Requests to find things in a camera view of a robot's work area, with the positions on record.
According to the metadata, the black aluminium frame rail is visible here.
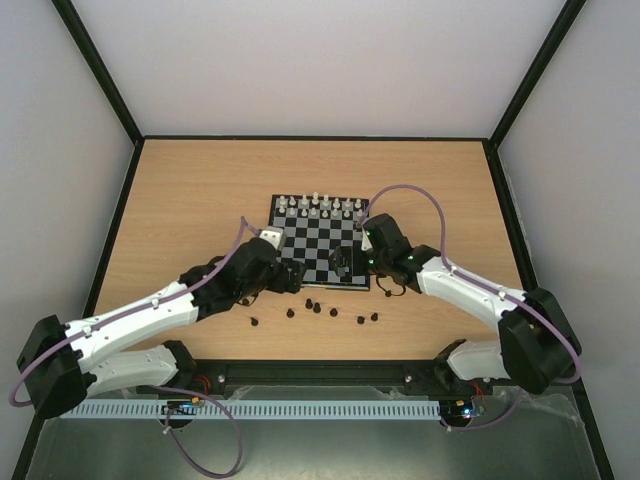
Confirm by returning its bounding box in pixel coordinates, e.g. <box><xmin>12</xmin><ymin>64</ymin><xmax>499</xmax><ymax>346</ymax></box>
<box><xmin>49</xmin><ymin>357</ymin><xmax>581</xmax><ymax>396</ymax></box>

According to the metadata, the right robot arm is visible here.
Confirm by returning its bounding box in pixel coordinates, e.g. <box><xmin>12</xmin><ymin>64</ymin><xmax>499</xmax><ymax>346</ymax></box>
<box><xmin>329</xmin><ymin>214</ymin><xmax>581</xmax><ymax>394</ymax></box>

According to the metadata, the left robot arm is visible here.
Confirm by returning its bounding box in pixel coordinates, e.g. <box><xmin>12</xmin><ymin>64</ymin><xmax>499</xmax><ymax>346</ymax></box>
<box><xmin>17</xmin><ymin>228</ymin><xmax>306</xmax><ymax>418</ymax></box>

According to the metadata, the grey slotted cable duct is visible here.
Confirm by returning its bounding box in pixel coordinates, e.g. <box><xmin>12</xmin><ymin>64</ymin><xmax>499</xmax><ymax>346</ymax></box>
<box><xmin>62</xmin><ymin>399</ymin><xmax>441</xmax><ymax>421</ymax></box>

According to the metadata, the black and silver chessboard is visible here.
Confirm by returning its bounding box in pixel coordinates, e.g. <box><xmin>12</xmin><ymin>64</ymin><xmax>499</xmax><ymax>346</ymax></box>
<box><xmin>269</xmin><ymin>194</ymin><xmax>370</xmax><ymax>291</ymax></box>

